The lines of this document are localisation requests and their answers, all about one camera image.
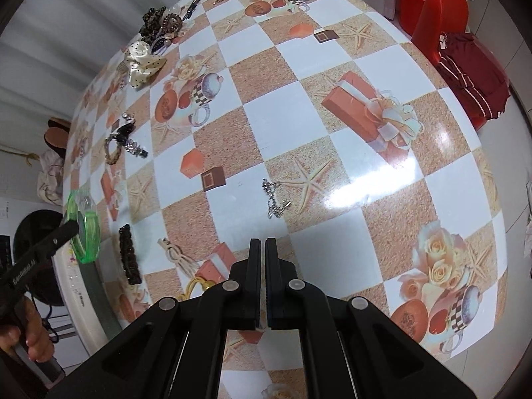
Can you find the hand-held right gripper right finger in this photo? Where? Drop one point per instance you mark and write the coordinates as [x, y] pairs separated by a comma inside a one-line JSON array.
[[272, 282]]

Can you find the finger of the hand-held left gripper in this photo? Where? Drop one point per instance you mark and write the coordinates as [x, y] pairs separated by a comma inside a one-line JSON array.
[[58, 239]]

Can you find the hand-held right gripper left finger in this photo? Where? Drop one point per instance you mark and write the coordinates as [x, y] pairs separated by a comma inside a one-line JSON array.
[[254, 282]]

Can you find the grey-rimmed white tray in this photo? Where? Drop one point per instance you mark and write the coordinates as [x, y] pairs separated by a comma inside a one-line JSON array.
[[70, 291]]

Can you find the beige hair clip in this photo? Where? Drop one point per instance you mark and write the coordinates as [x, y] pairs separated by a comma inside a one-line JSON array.
[[176, 255]]

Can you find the rhinestone hair clip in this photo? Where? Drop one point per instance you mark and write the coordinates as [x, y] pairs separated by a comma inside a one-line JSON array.
[[137, 147]]

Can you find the person's left hand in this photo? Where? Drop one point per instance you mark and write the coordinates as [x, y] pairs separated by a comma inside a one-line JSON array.
[[39, 343]]

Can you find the white washing machine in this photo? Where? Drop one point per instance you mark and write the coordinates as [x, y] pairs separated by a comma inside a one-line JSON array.
[[35, 241]]

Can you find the cream cloth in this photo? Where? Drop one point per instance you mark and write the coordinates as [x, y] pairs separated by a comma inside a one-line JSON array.
[[48, 178]]

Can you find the gold metal rack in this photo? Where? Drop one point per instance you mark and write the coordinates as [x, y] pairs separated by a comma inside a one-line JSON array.
[[25, 156]]

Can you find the brown cloth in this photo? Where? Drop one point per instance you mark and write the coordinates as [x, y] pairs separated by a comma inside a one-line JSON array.
[[57, 133]]

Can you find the checkered printed tablecloth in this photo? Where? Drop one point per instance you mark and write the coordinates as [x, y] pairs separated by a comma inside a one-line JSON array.
[[291, 104]]

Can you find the cream polka dot scrunchie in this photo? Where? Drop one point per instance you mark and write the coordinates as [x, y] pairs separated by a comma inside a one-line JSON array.
[[141, 60]]

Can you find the black hair clip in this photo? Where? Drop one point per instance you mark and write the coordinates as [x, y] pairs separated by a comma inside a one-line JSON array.
[[192, 8]]

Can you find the dark red clothing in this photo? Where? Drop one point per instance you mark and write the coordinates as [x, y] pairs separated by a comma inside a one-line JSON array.
[[474, 70]]

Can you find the red plastic bucket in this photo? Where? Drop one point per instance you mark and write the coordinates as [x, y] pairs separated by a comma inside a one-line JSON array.
[[409, 4]]

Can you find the red plastic chair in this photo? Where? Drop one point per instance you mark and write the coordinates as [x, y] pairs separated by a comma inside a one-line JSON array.
[[442, 4]]

